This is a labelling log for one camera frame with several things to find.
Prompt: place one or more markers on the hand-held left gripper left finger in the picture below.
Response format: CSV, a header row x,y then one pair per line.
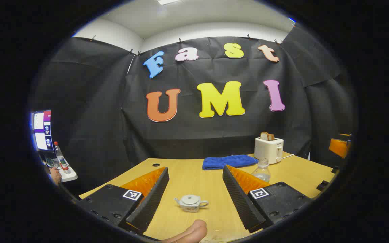
x,y
150,202

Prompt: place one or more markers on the computer monitor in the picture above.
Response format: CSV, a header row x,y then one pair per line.
x,y
41,130

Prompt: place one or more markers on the clear green label water bottle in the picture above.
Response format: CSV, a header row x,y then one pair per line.
x,y
261,173

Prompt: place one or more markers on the toast bread slice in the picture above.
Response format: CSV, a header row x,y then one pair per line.
x,y
264,136
271,137

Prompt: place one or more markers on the black backdrop cloth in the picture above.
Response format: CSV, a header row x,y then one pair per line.
x,y
214,135

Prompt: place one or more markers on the white side table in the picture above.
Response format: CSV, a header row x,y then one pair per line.
x,y
69,176

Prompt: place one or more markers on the red cap plastic bottle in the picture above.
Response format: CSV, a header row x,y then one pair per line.
x,y
60,158

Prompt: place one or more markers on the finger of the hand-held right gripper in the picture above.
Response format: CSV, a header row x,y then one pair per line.
x,y
339,146

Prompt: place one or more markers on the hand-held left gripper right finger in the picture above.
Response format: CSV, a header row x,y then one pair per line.
x,y
240,199

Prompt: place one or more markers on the blue towel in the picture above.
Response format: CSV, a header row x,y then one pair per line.
x,y
225,162

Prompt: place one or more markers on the white toaster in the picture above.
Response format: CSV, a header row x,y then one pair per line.
x,y
267,150

